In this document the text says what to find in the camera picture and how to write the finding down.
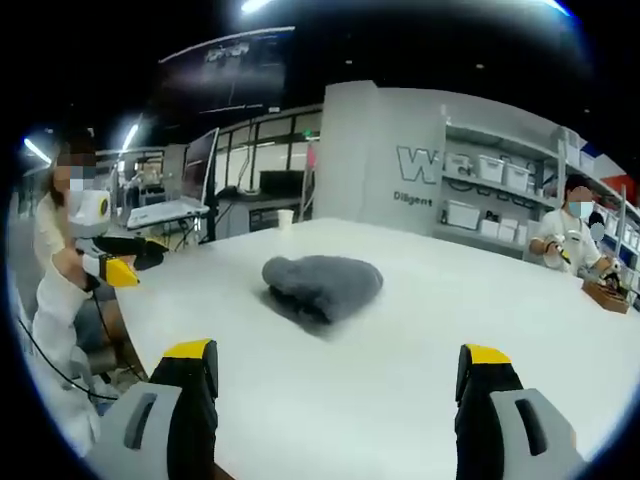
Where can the person's body in pale clothing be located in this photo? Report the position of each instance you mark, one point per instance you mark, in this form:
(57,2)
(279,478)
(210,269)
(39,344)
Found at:
(47,225)

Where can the group of white storage boxes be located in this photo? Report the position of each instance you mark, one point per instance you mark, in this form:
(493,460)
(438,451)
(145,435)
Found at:
(516,177)

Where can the black box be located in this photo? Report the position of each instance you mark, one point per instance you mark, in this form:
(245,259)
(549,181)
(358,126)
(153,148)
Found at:
(280,181)

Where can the wooden box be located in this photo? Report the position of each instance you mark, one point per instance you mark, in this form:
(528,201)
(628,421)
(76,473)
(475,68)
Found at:
(605,298)

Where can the ceiling light strip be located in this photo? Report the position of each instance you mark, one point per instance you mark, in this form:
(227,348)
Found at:
(250,5)
(130,134)
(37,150)

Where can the large dark hanging screen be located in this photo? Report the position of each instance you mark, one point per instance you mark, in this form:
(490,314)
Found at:
(225,75)

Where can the white paper cup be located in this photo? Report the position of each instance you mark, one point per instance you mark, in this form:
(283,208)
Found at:
(285,220)

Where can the grey cabinet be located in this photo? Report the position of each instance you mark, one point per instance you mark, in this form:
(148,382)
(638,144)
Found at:
(235,215)

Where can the grey towel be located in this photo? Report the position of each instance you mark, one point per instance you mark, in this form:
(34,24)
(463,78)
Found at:
(320,287)

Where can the dark computer monitor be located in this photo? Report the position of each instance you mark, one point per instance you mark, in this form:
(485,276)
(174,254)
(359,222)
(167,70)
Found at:
(200,165)

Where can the grey shelf unit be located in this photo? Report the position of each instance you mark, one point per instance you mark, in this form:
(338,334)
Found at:
(475,240)

